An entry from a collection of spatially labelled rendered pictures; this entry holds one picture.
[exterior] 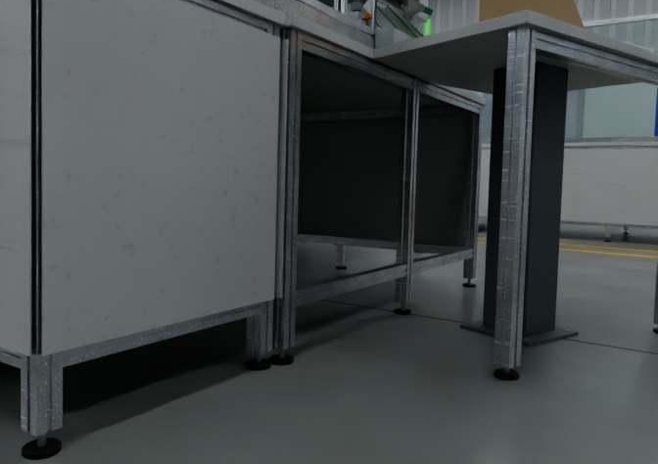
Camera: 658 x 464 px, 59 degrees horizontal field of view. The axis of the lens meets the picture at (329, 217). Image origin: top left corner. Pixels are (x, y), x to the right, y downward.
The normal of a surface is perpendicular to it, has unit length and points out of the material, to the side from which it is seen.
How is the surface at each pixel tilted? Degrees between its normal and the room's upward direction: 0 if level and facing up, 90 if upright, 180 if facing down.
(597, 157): 90
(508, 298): 90
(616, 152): 90
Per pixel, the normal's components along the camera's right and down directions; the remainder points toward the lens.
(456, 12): -0.55, 0.04
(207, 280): 0.85, 0.05
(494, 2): -0.77, 0.01
